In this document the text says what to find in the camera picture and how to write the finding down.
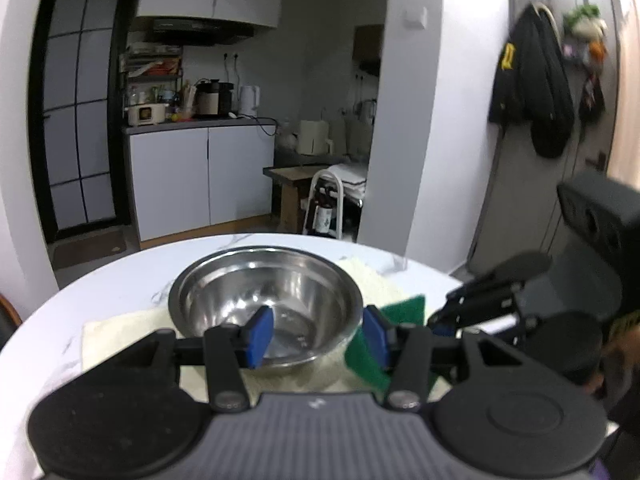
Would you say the black hanging jacket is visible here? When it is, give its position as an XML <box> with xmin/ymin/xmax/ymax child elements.
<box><xmin>487</xmin><ymin>4</ymin><xmax>575</xmax><ymax>159</ymax></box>

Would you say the wooden bench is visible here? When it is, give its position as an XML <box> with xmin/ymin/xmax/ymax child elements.
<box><xmin>263</xmin><ymin>165</ymin><xmax>332</xmax><ymax>235</ymax></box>

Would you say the white electric kettle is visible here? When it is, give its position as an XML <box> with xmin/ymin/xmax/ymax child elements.
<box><xmin>239</xmin><ymin>85</ymin><xmax>261</xmax><ymax>117</ymax></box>

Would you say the green scouring pad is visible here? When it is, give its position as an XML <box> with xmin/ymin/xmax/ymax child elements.
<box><xmin>344</xmin><ymin>295</ymin><xmax>427</xmax><ymax>395</ymax></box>

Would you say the black kitchen rack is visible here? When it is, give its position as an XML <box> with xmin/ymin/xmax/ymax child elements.
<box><xmin>120</xmin><ymin>42</ymin><xmax>184</xmax><ymax>121</ymax></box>

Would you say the white flat stack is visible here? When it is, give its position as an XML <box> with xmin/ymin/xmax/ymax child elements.
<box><xmin>327</xmin><ymin>162</ymin><xmax>369</xmax><ymax>196</ymax></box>

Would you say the black framed glass door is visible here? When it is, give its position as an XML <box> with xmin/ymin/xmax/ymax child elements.
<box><xmin>27</xmin><ymin>0</ymin><xmax>139</xmax><ymax>244</ymax></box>

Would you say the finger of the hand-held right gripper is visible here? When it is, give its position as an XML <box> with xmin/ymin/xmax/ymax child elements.
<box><xmin>440</xmin><ymin>252</ymin><xmax>552</xmax><ymax>312</ymax></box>
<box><xmin>427</xmin><ymin>305</ymin><xmax>545</xmax><ymax>347</ymax></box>

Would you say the black chair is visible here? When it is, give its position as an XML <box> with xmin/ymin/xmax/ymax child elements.
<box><xmin>0</xmin><ymin>292</ymin><xmax>24</xmax><ymax>346</ymax></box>

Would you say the grey entrance door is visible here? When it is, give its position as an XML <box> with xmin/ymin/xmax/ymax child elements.
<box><xmin>467</xmin><ymin>0</ymin><xmax>624</xmax><ymax>277</ymax></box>

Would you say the stainless steel bowl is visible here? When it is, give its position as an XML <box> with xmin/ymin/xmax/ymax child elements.
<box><xmin>168</xmin><ymin>246</ymin><xmax>365</xmax><ymax>372</ymax></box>

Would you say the brown wall cabinet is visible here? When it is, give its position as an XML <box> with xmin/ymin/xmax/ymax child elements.
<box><xmin>352</xmin><ymin>24</ymin><xmax>385</xmax><ymax>64</ymax></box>

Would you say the white base cabinet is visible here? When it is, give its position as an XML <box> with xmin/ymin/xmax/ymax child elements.
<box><xmin>122</xmin><ymin>119</ymin><xmax>277</xmax><ymax>244</ymax></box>

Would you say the cream table mat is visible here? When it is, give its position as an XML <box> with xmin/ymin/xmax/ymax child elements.
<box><xmin>81</xmin><ymin>256</ymin><xmax>463</xmax><ymax>403</ymax></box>

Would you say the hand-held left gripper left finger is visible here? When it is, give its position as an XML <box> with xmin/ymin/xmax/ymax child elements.
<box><xmin>80</xmin><ymin>305</ymin><xmax>276</xmax><ymax>413</ymax></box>

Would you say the black range hood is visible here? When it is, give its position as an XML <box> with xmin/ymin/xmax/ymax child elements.
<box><xmin>150</xmin><ymin>17</ymin><xmax>255</xmax><ymax>46</ymax></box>

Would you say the green and white hanging bag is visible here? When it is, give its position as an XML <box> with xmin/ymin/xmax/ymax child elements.
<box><xmin>563</xmin><ymin>4</ymin><xmax>609</xmax><ymax>42</ymax></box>

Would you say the dark hanging bag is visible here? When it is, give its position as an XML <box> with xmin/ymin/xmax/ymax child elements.
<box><xmin>579</xmin><ymin>72</ymin><xmax>606</xmax><ymax>124</ymax></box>

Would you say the black countertop appliance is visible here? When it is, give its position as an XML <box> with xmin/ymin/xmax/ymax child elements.
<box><xmin>194</xmin><ymin>79</ymin><xmax>235</xmax><ymax>119</ymax></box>

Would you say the cream jug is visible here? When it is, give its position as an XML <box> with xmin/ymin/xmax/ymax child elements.
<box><xmin>298</xmin><ymin>119</ymin><xmax>335</xmax><ymax>156</ymax></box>

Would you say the dark glass bottle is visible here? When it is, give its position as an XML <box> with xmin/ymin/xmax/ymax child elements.
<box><xmin>311</xmin><ymin>187</ymin><xmax>335</xmax><ymax>236</ymax></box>

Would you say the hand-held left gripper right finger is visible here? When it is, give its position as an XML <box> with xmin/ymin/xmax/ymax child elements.
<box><xmin>362</xmin><ymin>305</ymin><xmax>556</xmax><ymax>413</ymax></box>

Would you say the person's right hand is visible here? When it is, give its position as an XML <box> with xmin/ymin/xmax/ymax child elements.
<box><xmin>597</xmin><ymin>327</ymin><xmax>637</xmax><ymax>402</ymax></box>

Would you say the white metal frame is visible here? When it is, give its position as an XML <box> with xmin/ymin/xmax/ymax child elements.
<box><xmin>301</xmin><ymin>169</ymin><xmax>346</xmax><ymax>240</ymax></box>

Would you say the brown floor mat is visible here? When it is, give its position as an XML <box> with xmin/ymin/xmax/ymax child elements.
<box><xmin>52</xmin><ymin>230</ymin><xmax>129</xmax><ymax>270</ymax></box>

